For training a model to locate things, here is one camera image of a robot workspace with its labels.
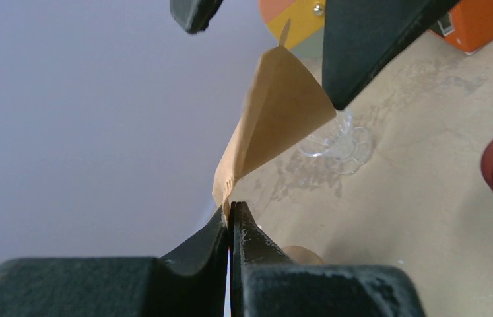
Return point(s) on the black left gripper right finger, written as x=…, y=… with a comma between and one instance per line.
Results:
x=265, y=281

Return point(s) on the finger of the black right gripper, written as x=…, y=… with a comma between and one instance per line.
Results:
x=362, y=36
x=193, y=16

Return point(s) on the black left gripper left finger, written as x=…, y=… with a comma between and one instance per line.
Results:
x=190, y=280

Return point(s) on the brown paper coffee filter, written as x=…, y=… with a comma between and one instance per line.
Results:
x=284, y=105

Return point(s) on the orange coffee filter holder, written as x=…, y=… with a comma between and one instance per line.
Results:
x=468, y=26

